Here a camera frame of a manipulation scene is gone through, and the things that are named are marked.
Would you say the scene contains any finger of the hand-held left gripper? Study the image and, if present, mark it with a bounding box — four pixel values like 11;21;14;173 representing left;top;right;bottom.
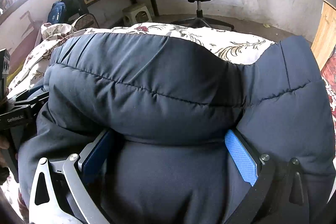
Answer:
8;84;51;109

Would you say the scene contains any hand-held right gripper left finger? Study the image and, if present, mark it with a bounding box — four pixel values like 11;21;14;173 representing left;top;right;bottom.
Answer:
28;128;118;224

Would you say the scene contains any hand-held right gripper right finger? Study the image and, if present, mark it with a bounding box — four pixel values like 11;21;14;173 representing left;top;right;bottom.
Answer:
224;129;307;224

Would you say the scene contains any navy puffer jacket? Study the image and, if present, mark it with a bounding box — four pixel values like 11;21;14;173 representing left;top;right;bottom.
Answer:
17;31;336;224

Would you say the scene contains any person's left hand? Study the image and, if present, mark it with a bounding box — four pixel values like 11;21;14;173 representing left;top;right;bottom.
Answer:
0;135;12;184

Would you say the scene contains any blue backpack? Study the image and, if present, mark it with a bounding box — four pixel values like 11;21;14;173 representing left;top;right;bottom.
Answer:
47;1;67;25

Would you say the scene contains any brown quilted bag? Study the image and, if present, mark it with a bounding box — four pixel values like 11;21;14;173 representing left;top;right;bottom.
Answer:
70;13;101;31

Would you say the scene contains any white floral bed sheet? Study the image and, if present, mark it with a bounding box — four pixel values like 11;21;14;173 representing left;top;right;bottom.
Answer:
0;22;277;216

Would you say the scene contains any red floral blanket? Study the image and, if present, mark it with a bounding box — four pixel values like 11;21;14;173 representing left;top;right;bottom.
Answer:
321;55;336;126

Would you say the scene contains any beige plastic stool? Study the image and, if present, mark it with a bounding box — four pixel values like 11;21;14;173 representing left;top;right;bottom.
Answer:
122;3;153;25

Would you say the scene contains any wooden board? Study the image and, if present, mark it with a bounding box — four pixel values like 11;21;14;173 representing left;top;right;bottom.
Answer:
311;0;336;71

